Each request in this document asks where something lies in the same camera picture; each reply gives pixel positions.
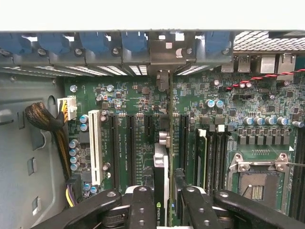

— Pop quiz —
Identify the black RAM stick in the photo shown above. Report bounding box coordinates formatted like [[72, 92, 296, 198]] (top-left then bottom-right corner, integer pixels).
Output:
[[195, 128, 208, 189]]

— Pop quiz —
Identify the long black expansion slot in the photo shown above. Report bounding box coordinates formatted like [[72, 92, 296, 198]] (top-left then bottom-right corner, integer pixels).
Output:
[[125, 114, 137, 187], [178, 114, 190, 186], [108, 114, 120, 190]]

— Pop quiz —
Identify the CPU socket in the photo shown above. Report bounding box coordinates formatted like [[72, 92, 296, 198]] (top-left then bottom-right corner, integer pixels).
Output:
[[227, 152, 290, 211]]

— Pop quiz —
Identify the white expansion slot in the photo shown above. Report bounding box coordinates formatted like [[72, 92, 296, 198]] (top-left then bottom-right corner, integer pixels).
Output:
[[88, 109, 104, 187]]

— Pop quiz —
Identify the short black expansion slot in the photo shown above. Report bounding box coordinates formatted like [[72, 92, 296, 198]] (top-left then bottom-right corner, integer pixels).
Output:
[[143, 114, 154, 137]]

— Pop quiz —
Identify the green motherboard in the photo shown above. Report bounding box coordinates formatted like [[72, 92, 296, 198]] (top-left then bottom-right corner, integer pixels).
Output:
[[63, 54, 305, 222]]

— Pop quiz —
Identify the open grey PC case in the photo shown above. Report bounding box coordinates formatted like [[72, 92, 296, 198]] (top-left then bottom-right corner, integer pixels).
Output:
[[0, 30, 305, 229]]

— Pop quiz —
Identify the yellow black power wire bundle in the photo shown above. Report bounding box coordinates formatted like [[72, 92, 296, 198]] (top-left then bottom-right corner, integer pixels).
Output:
[[24, 96, 80, 208]]

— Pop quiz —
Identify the red black twisted wire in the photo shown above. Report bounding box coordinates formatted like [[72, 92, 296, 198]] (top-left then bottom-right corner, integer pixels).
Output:
[[225, 69, 305, 92]]

